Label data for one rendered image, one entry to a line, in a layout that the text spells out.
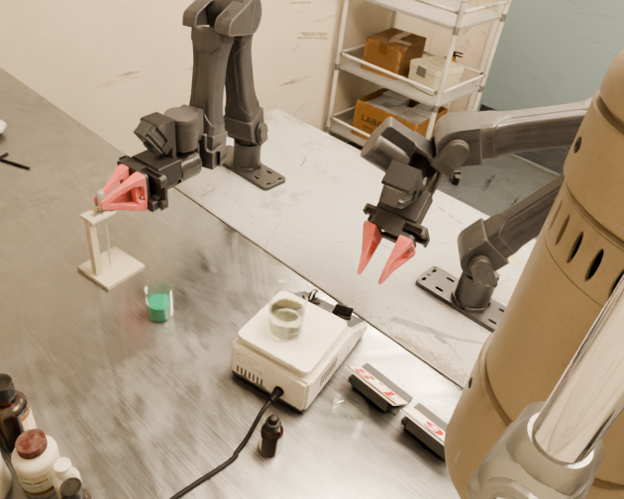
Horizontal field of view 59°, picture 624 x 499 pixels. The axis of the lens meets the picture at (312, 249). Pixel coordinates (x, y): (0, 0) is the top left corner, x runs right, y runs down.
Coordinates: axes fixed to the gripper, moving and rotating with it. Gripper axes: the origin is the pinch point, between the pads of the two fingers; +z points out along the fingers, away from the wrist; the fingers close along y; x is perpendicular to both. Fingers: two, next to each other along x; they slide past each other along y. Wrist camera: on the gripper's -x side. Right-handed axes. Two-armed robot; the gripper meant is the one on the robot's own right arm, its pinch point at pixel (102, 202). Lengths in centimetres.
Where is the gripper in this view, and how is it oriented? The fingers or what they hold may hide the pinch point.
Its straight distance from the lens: 95.0
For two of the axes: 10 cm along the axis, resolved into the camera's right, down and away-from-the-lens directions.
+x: -1.1, 7.8, 6.1
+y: 8.1, 4.3, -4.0
